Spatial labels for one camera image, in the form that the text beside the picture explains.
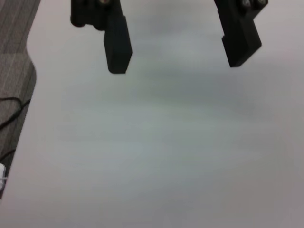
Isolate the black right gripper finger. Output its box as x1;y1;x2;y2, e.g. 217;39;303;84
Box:
70;0;133;75
213;0;263;68

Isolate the black floor cable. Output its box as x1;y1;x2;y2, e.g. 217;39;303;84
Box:
0;96;32;130

